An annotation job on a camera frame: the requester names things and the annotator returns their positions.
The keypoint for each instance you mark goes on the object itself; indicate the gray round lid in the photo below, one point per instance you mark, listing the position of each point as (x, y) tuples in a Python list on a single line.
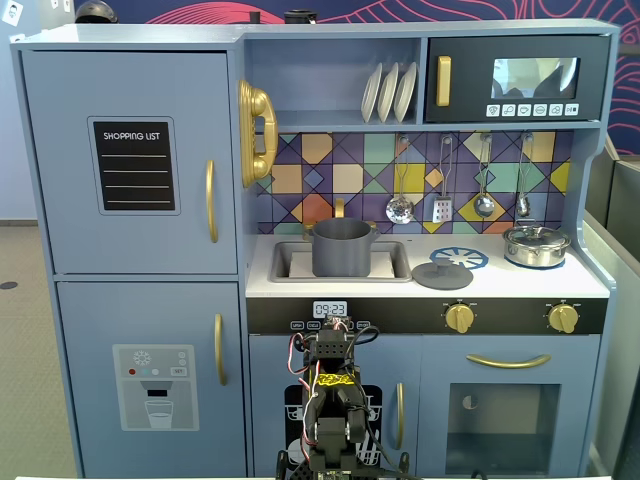
[(442, 279)]

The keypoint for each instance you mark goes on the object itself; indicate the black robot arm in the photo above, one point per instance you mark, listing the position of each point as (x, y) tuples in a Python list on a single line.
[(330, 350)]

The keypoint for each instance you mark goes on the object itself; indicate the shiny steel pot lid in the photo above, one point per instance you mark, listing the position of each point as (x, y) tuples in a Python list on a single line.
[(535, 234)]

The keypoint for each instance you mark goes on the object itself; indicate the gray plastic pot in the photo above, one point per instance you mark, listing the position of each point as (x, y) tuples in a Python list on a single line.
[(340, 250)]

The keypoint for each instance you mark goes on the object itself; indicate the gold toy faucet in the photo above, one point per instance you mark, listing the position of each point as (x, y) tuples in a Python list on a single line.
[(340, 207)]

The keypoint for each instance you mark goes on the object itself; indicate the digital clock display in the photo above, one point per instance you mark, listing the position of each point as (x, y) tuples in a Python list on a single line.
[(330, 309)]

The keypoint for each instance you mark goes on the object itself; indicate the grey toy sink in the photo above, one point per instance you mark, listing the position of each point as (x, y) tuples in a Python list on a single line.
[(400, 260)]

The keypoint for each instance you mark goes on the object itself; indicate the metal skimmer spoon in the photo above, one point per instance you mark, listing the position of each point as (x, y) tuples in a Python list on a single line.
[(400, 210)]

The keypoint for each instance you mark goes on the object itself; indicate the metal slotted spatula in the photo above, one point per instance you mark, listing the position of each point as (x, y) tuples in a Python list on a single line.
[(443, 210)]

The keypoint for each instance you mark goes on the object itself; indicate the gold toy telephone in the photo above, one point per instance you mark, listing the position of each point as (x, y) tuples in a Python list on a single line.
[(262, 125)]

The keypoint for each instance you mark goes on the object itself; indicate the blue dishwasher door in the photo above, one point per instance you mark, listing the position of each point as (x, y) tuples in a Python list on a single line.
[(270, 360)]

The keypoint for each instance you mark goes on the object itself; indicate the white toy plate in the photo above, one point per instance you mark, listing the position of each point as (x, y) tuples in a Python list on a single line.
[(405, 92), (371, 95), (387, 95)]

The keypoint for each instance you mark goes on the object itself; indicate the gold stove knob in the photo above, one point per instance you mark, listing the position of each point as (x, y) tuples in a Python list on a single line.
[(460, 319), (564, 319)]

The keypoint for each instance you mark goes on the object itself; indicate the metal ladle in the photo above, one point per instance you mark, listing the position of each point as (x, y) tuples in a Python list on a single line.
[(484, 205)]

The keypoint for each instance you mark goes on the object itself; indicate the blue oven door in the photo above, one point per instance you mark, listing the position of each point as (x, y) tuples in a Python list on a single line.
[(435, 370)]

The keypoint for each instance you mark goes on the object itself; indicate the black shopping list board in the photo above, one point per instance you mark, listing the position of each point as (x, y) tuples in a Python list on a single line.
[(135, 165)]

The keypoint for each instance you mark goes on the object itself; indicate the small metal spoon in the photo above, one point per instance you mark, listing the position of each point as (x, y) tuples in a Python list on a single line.
[(523, 202)]

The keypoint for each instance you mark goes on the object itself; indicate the toy microwave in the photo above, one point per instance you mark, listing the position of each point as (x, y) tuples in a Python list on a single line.
[(465, 75)]

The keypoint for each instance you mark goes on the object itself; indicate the black cylindrical object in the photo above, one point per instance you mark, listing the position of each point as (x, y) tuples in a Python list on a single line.
[(300, 18)]

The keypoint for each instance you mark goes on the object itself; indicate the blue freezer door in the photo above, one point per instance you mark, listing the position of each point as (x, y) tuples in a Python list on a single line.
[(90, 325)]

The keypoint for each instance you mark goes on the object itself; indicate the blue fridge door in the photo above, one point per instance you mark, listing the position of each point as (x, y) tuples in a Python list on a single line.
[(60, 225)]

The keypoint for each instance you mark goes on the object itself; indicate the blue toy kitchen cabinet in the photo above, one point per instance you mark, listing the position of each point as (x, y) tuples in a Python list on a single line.
[(150, 36)]

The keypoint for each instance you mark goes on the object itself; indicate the gray desk partition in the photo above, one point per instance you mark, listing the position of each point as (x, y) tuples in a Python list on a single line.
[(615, 350)]

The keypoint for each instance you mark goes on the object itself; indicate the black floor disc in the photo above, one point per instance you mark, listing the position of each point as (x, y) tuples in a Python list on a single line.
[(7, 285)]

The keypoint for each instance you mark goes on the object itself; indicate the dark helmet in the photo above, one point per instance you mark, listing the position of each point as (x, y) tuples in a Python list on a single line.
[(96, 12)]

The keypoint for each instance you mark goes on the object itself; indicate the paper portrait photo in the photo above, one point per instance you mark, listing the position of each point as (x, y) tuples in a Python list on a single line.
[(12, 14)]

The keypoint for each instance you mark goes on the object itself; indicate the small gripper camera board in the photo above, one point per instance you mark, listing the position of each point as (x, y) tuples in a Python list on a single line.
[(335, 321)]

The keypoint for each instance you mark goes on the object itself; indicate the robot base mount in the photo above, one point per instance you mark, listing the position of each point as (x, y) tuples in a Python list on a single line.
[(300, 467)]

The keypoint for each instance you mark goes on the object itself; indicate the small black post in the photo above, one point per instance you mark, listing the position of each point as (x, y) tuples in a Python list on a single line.
[(255, 18)]

